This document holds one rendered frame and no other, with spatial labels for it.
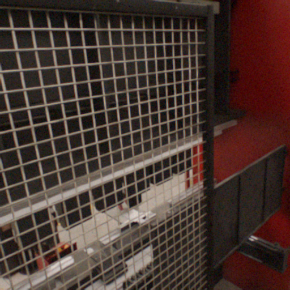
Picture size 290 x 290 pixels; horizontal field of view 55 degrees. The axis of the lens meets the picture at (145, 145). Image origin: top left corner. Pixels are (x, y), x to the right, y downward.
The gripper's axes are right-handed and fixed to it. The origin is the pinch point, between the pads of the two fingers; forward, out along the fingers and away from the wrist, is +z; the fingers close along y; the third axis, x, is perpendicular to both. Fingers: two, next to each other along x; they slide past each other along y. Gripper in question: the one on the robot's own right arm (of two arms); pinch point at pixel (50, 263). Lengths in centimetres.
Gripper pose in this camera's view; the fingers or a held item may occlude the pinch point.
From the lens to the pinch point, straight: 196.2
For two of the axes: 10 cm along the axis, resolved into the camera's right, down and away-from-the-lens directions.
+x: 6.6, -2.7, 7.0
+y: 7.0, -1.1, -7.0
